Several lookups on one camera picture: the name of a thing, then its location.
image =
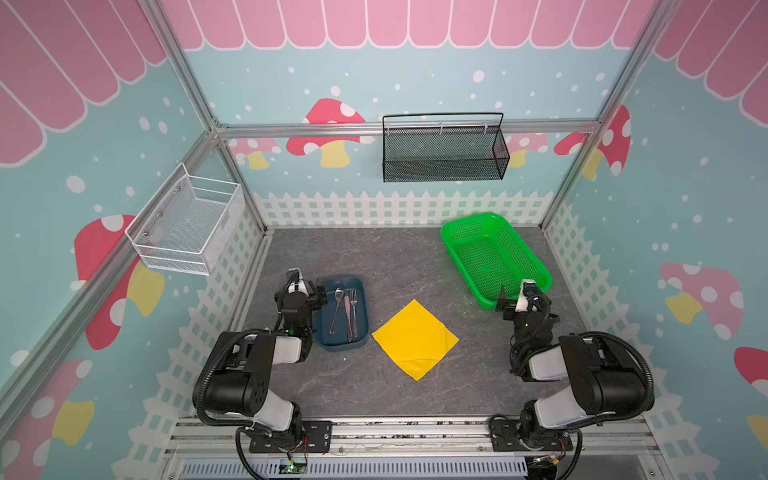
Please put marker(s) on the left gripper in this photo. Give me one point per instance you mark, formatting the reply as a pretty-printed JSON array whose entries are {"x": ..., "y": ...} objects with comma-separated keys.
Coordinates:
[{"x": 319, "y": 298}]

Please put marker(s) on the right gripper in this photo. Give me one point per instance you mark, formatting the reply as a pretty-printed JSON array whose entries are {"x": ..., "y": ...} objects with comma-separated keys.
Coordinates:
[{"x": 531, "y": 309}]

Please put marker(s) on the silver spoon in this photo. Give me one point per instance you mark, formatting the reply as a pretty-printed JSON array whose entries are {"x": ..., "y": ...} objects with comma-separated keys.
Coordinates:
[{"x": 339, "y": 295}]

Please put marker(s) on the silver knife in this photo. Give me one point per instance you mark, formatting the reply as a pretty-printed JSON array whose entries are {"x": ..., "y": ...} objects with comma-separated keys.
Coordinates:
[{"x": 349, "y": 317}]

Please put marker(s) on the silver fork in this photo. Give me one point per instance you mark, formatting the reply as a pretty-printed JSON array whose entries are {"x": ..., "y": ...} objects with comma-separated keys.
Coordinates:
[{"x": 353, "y": 297}]

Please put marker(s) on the yellow paper napkin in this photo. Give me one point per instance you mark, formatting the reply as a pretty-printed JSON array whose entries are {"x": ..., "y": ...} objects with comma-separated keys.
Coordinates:
[{"x": 415, "y": 340}]

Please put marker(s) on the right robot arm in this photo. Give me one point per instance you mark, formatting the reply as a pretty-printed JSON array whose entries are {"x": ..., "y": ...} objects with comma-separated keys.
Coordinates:
[{"x": 608, "y": 378}]

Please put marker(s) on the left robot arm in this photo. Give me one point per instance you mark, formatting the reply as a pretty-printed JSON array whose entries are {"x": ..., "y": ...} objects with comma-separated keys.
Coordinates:
[{"x": 233, "y": 388}]

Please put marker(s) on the dark teal plastic tray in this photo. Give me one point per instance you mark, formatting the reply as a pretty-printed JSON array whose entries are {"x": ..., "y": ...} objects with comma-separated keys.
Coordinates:
[{"x": 322, "y": 318}]

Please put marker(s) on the green plastic basket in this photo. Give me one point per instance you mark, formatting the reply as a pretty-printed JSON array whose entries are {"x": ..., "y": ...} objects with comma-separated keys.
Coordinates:
[{"x": 492, "y": 257}]

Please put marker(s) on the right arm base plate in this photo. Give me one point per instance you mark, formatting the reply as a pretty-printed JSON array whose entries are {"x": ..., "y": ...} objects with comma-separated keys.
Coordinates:
[{"x": 508, "y": 435}]

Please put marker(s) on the white wire mesh basket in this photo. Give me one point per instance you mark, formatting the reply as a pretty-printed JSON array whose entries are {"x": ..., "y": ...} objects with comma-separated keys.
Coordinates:
[{"x": 187, "y": 224}]

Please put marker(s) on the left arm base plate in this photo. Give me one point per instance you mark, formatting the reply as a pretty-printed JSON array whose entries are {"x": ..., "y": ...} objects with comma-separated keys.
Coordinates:
[{"x": 312, "y": 437}]

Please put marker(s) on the black wire mesh basket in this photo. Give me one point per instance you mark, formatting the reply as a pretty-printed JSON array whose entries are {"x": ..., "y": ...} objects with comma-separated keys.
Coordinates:
[{"x": 442, "y": 147}]

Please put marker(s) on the white vented cable duct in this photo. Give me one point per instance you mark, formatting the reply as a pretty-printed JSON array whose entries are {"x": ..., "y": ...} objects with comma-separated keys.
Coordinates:
[{"x": 395, "y": 468}]

